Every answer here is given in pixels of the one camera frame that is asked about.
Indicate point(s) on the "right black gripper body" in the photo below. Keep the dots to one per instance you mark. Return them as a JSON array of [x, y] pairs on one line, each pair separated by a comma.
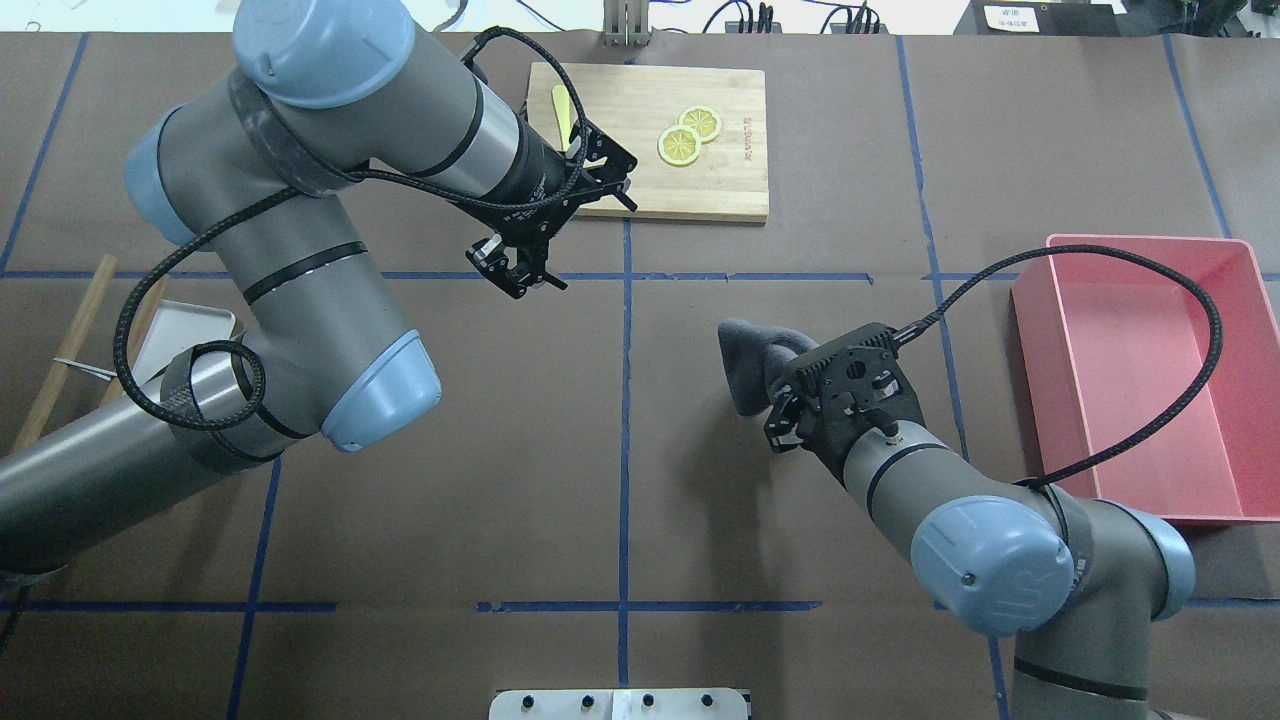
[[783, 418]]

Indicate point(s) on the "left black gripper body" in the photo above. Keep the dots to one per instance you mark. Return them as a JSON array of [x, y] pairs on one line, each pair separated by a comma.
[[538, 174]]

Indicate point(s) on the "dark grey cloth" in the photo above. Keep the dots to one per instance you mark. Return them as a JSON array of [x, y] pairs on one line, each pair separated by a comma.
[[753, 358]]

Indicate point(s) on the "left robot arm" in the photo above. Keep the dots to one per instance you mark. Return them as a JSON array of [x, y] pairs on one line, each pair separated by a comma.
[[324, 95]]

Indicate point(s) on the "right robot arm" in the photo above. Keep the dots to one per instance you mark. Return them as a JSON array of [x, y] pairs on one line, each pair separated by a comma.
[[1077, 583]]

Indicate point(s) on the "yellow plastic knife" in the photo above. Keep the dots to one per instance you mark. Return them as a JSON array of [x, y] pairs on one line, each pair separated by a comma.
[[568, 125]]

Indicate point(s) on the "front lemon slice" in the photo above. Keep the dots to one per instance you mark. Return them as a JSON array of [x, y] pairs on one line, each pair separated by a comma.
[[678, 146]]

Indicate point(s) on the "lemon slice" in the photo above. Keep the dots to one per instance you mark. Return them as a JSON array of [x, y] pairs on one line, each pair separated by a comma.
[[678, 146], [705, 122]]

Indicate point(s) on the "bamboo cutting board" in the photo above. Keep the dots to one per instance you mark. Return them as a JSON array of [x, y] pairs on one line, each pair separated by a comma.
[[634, 103]]

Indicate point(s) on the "rear lemon slice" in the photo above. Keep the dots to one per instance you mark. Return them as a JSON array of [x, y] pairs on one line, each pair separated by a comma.
[[705, 122]]

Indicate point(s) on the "pink plastic bin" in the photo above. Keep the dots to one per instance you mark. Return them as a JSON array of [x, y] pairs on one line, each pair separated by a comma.
[[1108, 345]]

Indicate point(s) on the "right wooden dowel rod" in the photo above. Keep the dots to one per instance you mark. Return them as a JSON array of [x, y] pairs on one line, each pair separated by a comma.
[[142, 322]]

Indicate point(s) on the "wooden dowel rod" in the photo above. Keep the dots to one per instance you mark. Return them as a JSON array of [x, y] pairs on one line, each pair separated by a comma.
[[142, 322], [72, 342]]

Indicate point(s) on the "black box with label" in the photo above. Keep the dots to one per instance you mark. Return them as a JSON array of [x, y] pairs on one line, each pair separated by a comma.
[[1037, 18]]

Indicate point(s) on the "left wooden dowel rod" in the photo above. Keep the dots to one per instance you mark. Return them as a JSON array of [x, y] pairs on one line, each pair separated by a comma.
[[72, 342]]

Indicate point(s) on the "aluminium frame post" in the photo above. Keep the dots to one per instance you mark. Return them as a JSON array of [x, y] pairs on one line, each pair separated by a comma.
[[626, 23]]

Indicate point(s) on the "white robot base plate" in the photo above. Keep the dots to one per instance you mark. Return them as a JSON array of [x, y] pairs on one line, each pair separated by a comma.
[[622, 703]]

